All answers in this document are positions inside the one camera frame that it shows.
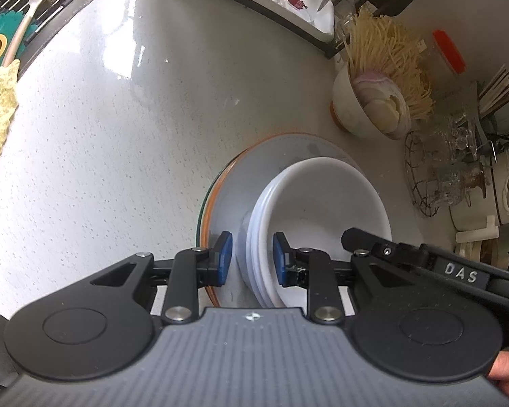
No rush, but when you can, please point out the white bowl with orange base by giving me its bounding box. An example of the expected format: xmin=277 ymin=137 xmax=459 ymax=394
xmin=332 ymin=63 xmax=412 ymax=140

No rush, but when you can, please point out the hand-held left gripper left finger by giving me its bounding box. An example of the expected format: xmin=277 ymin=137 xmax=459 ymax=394
xmin=91 ymin=231 xmax=233 ymax=324

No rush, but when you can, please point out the teal sunflower sink mat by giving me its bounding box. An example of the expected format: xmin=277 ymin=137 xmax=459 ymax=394
xmin=0 ymin=11 xmax=41 ymax=81

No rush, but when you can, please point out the enoki mushroom bundle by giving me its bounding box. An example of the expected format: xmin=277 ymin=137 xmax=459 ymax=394
xmin=343 ymin=8 xmax=435 ymax=121

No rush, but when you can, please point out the pale blue plastic bowl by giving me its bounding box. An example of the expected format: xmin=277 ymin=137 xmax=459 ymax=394
xmin=245 ymin=212 xmax=281 ymax=306
xmin=251 ymin=165 xmax=289 ymax=308

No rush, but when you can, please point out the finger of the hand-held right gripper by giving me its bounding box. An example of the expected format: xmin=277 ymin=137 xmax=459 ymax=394
xmin=341 ymin=228 xmax=433 ymax=269

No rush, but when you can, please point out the black roll-up drain rack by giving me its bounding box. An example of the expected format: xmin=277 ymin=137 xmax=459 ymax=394
xmin=0 ymin=0 xmax=94 ymax=52

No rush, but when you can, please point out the black dish rack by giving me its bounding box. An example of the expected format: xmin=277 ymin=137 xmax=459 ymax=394
xmin=155 ymin=0 xmax=365 ymax=60

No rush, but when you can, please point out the white plastic spoon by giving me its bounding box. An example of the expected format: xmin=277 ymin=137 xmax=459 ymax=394
xmin=2 ymin=0 xmax=54 ymax=69

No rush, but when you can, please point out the garlic bulb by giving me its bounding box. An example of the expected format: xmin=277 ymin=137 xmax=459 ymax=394
xmin=352 ymin=72 xmax=412 ymax=134

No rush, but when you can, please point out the red-lid plastic jar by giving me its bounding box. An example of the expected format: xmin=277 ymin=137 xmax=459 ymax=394
xmin=420 ymin=30 xmax=467 ymax=94

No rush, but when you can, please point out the wire goblet rack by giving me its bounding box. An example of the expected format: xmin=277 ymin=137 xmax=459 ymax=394
xmin=404 ymin=129 xmax=488 ymax=218

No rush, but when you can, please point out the bundle of chopsticks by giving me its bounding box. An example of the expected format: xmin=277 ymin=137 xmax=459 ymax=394
xmin=477 ymin=63 xmax=509 ymax=113

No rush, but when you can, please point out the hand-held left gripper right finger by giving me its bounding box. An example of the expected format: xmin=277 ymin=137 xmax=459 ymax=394
xmin=272 ymin=231 xmax=412 ymax=323

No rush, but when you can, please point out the white leaf-print plate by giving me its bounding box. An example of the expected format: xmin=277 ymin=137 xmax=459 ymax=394
xmin=210 ymin=134 xmax=365 ymax=302
xmin=204 ymin=133 xmax=323 ymax=306

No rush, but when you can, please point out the white electric kettle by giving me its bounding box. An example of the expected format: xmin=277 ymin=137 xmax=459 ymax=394
xmin=450 ymin=148 xmax=509 ymax=259

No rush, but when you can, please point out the cut glass goblet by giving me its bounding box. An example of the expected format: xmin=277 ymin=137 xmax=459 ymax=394
xmin=428 ymin=161 xmax=486 ymax=208
xmin=424 ymin=110 xmax=480 ymax=157

